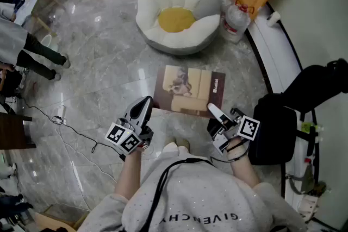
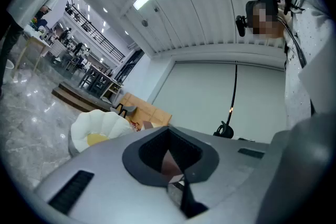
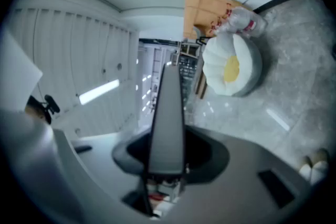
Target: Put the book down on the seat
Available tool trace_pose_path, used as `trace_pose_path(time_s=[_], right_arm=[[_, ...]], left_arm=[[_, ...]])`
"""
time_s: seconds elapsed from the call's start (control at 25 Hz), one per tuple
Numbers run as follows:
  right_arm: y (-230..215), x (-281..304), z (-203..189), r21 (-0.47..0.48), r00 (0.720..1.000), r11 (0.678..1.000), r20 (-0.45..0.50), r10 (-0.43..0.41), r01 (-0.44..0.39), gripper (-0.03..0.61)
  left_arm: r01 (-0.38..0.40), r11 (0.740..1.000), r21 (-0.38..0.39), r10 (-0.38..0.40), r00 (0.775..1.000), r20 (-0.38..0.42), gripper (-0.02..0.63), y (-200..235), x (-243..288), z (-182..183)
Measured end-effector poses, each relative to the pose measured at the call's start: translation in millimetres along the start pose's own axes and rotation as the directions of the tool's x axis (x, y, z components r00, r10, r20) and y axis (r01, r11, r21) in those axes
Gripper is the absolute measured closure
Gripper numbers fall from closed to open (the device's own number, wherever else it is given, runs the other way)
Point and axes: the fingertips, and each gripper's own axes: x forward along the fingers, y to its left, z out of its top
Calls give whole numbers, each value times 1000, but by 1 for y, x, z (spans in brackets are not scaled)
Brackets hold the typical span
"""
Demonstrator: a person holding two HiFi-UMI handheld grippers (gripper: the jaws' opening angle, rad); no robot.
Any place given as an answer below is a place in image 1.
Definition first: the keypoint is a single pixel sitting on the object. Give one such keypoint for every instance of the light wooden board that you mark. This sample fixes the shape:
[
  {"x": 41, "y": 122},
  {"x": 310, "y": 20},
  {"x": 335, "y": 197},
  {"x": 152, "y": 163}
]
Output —
[{"x": 54, "y": 222}]

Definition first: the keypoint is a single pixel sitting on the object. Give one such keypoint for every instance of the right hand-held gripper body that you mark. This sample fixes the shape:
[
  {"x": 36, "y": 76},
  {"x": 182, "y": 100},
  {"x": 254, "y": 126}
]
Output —
[{"x": 248, "y": 127}]

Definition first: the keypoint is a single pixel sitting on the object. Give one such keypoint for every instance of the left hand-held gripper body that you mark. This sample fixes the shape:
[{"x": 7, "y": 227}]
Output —
[{"x": 127, "y": 141}]

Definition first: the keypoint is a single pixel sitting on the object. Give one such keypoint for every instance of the white-topped wooden table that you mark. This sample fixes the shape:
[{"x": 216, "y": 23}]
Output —
[{"x": 27, "y": 5}]

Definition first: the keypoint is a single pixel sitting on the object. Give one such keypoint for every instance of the black bag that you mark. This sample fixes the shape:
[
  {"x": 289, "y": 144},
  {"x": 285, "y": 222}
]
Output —
[{"x": 274, "y": 133}]

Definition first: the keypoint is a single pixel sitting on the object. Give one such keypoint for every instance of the white curved bench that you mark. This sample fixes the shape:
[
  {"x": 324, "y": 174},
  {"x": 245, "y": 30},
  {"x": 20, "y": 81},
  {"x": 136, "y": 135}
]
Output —
[{"x": 274, "y": 54}]

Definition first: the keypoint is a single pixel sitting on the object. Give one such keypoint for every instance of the black metal stand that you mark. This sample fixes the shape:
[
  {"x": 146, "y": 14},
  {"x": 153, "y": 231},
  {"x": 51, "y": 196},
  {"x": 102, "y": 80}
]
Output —
[{"x": 314, "y": 127}]

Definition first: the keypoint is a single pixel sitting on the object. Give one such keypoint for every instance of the brown photo-cover book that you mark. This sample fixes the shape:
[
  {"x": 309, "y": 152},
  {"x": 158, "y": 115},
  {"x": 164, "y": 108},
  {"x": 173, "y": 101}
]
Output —
[{"x": 206, "y": 84}]

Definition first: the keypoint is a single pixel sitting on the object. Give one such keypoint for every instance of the dark wooden cabinet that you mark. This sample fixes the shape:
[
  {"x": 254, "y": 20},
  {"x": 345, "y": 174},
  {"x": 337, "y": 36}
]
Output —
[{"x": 13, "y": 130}]

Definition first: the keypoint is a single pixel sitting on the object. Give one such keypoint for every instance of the black backpack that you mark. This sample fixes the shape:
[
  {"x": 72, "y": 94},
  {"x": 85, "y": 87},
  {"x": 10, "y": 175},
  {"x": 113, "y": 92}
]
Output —
[{"x": 9, "y": 84}]

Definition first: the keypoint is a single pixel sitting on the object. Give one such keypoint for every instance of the person's grey sweatshirt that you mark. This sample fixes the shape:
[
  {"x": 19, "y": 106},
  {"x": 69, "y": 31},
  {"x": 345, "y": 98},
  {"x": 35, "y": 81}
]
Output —
[{"x": 206, "y": 198}]

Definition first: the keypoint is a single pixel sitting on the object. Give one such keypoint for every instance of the white flower-shaped seat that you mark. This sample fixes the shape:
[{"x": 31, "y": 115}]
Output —
[{"x": 174, "y": 35}]

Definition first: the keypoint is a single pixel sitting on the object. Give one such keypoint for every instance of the grey spray bottle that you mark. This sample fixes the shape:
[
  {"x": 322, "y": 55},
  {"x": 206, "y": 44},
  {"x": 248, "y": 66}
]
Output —
[{"x": 308, "y": 175}]

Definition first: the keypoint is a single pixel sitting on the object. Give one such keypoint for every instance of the person's beige shoe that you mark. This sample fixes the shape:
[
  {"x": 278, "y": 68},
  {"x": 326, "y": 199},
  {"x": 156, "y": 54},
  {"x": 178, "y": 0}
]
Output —
[{"x": 183, "y": 142}]

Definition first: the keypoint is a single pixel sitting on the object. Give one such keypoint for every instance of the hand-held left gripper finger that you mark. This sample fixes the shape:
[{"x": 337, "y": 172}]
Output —
[
  {"x": 148, "y": 112},
  {"x": 130, "y": 109}
]

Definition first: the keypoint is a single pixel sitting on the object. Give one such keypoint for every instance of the white power strip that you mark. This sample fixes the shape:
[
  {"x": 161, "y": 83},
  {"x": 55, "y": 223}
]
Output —
[{"x": 308, "y": 206}]

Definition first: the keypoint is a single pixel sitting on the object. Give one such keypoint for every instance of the person's left forearm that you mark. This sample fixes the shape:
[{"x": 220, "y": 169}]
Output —
[{"x": 129, "y": 174}]

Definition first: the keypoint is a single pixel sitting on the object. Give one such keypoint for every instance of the person's right forearm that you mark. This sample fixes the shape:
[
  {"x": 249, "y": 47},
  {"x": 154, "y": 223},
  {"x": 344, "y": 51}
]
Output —
[{"x": 243, "y": 168}]

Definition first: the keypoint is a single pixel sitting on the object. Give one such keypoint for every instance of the white bucket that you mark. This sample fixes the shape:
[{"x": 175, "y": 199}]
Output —
[{"x": 50, "y": 42}]

